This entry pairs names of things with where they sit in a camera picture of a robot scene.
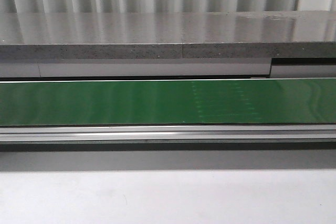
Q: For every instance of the green conveyor belt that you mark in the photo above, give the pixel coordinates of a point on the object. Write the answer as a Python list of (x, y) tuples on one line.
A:
[(250, 101)]

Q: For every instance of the grey speckled stone counter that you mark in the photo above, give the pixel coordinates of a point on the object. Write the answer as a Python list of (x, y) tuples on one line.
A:
[(93, 36)]

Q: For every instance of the aluminium conveyor frame rail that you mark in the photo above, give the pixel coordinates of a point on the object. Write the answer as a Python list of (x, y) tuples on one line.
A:
[(168, 138)]

